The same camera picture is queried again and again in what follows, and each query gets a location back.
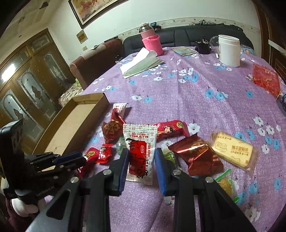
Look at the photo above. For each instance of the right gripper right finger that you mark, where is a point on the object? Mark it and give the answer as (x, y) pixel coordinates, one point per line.
(168, 182)

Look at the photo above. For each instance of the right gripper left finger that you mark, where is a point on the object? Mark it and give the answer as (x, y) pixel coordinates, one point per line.
(119, 169)

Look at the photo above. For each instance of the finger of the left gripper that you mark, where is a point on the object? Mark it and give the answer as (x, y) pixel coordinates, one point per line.
(48, 160)

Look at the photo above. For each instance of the small red candy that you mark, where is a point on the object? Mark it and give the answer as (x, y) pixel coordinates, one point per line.
(93, 156)

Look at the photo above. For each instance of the green snack bar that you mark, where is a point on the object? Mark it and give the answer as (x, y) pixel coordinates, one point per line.
(169, 155)

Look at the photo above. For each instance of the dark red foil snack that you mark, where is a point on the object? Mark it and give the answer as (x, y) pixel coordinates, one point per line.
(198, 155)

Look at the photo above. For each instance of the white red snack packet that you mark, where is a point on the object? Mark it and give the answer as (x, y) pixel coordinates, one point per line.
(141, 143)

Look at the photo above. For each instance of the dark red pyramid snack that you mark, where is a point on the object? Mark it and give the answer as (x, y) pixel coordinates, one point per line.
(114, 128)

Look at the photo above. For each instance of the red doll candy bar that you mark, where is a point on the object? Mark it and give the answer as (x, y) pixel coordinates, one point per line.
(171, 129)

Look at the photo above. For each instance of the pink cartoon snack packet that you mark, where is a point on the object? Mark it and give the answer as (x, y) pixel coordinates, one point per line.
(225, 181)

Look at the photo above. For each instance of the yellow cheese cake packet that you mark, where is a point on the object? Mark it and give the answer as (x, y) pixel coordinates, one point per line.
(234, 150)

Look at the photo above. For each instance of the green clear candy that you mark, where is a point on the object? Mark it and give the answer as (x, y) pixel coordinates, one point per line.
(120, 145)

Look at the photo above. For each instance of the small white red packet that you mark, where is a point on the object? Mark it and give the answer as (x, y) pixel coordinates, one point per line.
(120, 108)

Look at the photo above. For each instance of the left hand white glove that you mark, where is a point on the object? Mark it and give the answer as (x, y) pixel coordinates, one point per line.
(25, 210)

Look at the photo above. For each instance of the cardboard tray box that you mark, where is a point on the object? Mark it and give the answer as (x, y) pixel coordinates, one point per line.
(70, 128)

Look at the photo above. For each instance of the side table patterned cloth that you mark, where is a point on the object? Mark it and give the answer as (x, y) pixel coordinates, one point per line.
(73, 91)

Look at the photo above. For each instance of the green item on side table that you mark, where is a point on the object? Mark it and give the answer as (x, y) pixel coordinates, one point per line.
(77, 82)

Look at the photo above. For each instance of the wooden glass door cabinet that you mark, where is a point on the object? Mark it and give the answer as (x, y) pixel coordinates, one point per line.
(33, 78)

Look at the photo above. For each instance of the purple floral tablecloth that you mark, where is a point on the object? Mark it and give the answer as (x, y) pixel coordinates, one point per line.
(205, 94)

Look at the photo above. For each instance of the brown armchair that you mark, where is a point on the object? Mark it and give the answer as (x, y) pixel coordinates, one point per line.
(93, 63)

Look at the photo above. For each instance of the white green paper stack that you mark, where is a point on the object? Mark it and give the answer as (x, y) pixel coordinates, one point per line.
(143, 61)

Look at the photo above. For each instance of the small green booklet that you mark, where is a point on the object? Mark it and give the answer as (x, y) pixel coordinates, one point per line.
(184, 51)

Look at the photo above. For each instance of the pink thermos bottle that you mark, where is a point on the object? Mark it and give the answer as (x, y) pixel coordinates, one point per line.
(150, 39)

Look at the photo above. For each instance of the black mug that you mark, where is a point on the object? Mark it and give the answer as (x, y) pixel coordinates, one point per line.
(203, 47)

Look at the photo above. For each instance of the red mesh gift bag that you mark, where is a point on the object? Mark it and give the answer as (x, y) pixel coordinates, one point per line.
(267, 79)

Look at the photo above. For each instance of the black leather sofa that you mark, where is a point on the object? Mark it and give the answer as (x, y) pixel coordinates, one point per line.
(184, 36)

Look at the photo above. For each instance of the white plastic jar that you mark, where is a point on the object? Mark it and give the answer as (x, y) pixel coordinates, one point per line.
(229, 48)

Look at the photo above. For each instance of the yellow wall plaque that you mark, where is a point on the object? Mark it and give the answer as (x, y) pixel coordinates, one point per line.
(81, 36)

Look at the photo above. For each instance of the framed wall painting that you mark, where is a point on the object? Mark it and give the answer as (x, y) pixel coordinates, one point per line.
(86, 11)

